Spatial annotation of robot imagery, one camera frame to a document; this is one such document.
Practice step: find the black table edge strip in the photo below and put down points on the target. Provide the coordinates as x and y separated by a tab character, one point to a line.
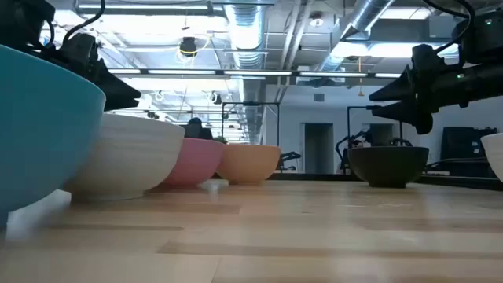
314	177

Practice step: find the black cabinet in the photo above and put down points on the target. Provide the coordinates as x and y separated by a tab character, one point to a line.
467	149

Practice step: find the long ceiling light strip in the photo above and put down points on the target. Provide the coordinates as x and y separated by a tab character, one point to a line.
255	73

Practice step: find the teal bowl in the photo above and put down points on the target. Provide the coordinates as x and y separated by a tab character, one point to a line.
39	137

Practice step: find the orange bowl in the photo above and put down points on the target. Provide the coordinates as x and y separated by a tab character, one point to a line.
249	163

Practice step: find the white ribbed bowl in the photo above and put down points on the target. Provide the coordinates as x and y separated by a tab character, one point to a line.
496	153
129	157

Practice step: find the pink bowl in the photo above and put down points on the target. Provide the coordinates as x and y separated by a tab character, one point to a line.
196	161

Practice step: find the ribbed silver ventilation duct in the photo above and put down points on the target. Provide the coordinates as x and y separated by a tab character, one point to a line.
245	35

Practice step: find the black bowl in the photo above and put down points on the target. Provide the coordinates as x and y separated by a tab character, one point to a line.
387	165

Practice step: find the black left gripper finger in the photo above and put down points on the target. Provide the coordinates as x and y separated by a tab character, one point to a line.
118	92

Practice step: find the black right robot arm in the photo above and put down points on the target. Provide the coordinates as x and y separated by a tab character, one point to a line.
479	82

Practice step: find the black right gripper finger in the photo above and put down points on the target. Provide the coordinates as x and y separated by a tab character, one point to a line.
408	114
393	90

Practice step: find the person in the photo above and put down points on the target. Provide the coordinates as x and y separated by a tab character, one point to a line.
202	133

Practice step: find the yellow hanging pendant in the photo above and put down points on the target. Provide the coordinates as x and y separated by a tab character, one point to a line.
360	93

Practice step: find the black metal station frame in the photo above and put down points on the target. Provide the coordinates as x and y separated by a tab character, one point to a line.
251	103
348	126

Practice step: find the black ceiling dome camera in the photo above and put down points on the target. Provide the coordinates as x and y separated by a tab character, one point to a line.
188	46

